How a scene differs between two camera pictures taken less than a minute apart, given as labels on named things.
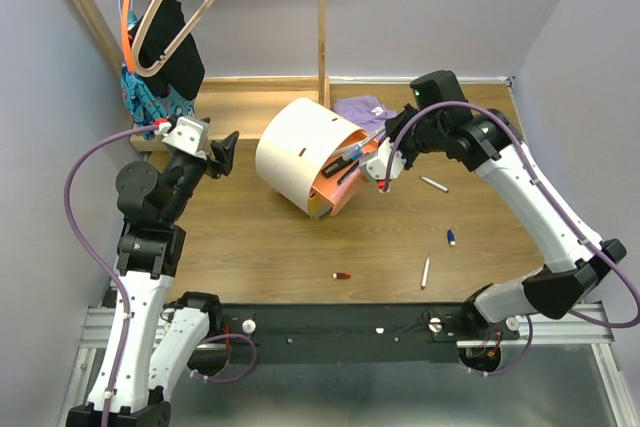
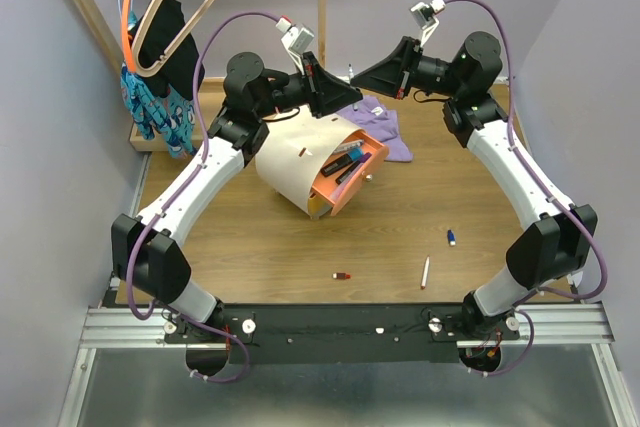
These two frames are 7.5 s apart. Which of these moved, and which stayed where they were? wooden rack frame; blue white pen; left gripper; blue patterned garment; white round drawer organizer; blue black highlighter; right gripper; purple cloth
Moved: blue white pen; right gripper; left gripper
Stayed: wooden rack frame; white round drawer organizer; blue patterned garment; purple cloth; blue black highlighter
